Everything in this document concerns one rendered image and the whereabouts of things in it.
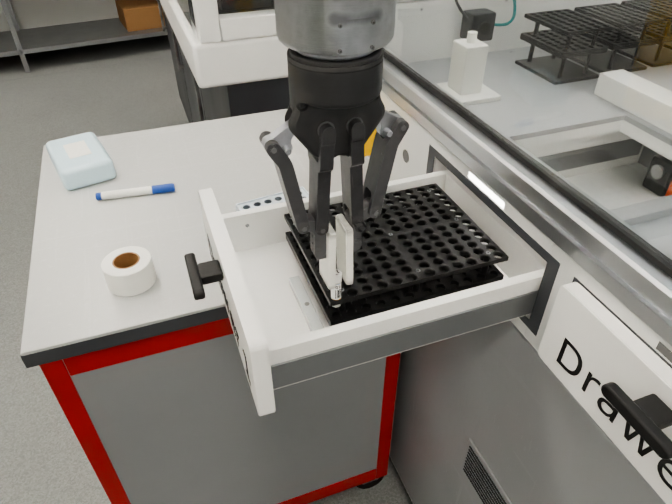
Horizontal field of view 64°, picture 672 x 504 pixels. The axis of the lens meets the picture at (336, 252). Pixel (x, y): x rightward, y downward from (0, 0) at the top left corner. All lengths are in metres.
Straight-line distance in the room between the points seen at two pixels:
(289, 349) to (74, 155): 0.72
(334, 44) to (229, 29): 0.96
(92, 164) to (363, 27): 0.79
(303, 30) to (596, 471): 0.55
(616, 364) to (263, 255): 0.44
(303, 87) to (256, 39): 0.95
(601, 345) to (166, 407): 0.66
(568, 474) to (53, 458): 1.30
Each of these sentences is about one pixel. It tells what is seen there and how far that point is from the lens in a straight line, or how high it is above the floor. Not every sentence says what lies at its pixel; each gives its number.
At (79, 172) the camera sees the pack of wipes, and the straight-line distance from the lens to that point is 1.11.
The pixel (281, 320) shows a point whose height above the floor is 0.84.
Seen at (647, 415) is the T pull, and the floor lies 0.91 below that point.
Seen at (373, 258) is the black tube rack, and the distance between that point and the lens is 0.63.
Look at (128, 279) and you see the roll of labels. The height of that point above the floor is 0.79.
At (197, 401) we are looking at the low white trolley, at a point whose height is 0.55.
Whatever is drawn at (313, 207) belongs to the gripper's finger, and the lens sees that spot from 0.50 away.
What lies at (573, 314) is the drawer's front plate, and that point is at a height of 0.91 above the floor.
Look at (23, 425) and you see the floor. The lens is 1.78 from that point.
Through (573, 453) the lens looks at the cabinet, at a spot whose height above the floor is 0.72.
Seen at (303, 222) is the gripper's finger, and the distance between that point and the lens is 0.49.
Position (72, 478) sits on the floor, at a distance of 1.62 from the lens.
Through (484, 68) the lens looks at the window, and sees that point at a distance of 0.72.
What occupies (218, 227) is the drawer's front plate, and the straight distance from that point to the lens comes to 0.65.
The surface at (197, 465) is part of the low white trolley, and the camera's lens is 1.10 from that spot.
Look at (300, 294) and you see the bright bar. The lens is 0.66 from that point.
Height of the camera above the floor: 1.30
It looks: 38 degrees down
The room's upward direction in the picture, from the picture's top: straight up
